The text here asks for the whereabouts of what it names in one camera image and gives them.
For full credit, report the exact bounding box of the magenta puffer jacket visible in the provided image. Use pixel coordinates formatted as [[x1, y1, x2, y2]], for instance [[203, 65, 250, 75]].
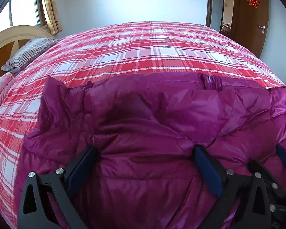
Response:
[[14, 72, 286, 228]]

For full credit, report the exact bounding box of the striped grey pillow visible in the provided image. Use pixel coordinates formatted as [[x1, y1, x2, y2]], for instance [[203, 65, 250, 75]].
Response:
[[0, 37, 58, 74]]

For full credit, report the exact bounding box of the cream wooden headboard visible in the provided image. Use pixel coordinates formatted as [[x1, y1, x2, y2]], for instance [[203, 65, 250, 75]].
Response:
[[0, 25, 54, 77]]

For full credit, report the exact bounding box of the brown wooden door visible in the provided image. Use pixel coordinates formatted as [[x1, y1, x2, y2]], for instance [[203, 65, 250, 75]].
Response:
[[231, 0, 269, 58]]

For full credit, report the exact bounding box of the red white plaid bedsheet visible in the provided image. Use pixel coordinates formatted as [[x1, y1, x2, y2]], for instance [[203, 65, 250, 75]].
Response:
[[0, 22, 283, 228]]

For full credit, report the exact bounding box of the red paper door decoration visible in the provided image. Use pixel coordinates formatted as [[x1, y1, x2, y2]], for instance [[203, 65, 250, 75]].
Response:
[[247, 0, 261, 8]]

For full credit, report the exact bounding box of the right yellow curtain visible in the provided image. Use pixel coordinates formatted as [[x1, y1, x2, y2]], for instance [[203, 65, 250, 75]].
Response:
[[42, 0, 63, 35]]

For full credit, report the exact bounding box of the silver door handle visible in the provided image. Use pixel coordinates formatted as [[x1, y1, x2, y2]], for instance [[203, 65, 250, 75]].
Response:
[[258, 25, 266, 34]]

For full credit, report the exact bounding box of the window with frame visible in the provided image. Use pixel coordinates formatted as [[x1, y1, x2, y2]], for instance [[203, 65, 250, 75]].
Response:
[[0, 0, 47, 32]]

